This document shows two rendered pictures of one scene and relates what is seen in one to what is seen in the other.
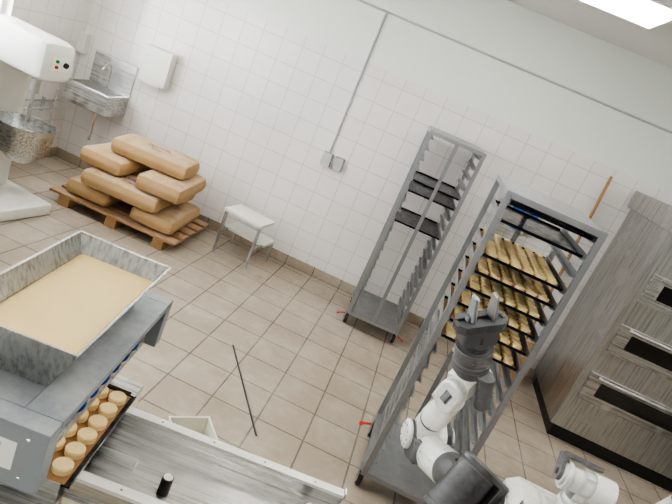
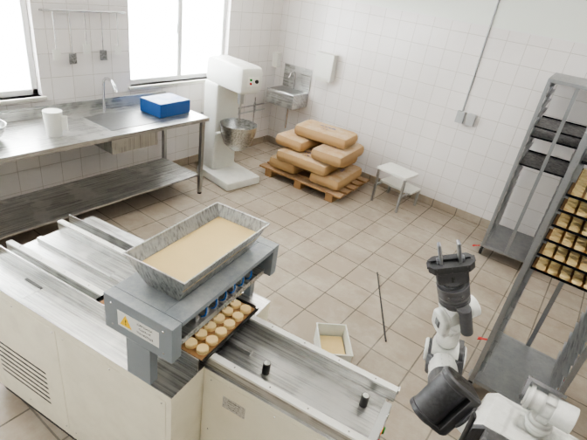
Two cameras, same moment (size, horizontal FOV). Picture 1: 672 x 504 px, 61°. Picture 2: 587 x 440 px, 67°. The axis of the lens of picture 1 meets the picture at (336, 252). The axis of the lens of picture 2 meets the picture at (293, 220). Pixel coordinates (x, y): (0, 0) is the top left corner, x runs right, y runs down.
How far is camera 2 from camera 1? 0.50 m
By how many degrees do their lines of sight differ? 27
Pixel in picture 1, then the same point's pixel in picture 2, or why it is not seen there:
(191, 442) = (290, 341)
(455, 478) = (431, 387)
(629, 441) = not seen: outside the picture
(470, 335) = (438, 274)
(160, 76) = (327, 73)
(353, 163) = (485, 117)
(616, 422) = not seen: outside the picture
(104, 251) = (231, 214)
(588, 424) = not seen: outside the picture
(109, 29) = (292, 46)
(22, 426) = (159, 323)
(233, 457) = (317, 354)
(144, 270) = (253, 225)
